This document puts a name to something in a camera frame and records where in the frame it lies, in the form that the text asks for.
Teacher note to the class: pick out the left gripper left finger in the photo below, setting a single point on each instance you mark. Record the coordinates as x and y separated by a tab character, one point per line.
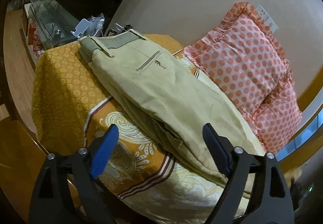
51	200

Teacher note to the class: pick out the khaki beige pants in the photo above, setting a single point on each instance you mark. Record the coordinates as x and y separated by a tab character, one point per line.
166	101

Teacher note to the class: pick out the right polka dot pillow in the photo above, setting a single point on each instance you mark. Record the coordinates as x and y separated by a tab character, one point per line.
278	117

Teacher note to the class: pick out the polka dot pillow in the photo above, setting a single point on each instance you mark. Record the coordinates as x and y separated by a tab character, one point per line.
244	59
278	117

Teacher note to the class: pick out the yellow paisley bed sheet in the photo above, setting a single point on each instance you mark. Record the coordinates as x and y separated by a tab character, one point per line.
70	108

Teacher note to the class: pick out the left polka dot pillow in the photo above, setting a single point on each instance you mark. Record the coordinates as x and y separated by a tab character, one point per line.
244	59

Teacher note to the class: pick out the glass top side table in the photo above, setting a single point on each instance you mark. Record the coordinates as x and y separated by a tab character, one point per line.
54	24

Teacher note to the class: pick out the white device on table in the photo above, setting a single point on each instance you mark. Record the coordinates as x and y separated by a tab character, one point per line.
91	27

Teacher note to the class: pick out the window with wooden frame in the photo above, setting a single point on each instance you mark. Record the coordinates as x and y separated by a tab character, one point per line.
310	104

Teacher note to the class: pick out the white wall socket plate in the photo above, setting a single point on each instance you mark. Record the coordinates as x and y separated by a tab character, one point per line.
268	20

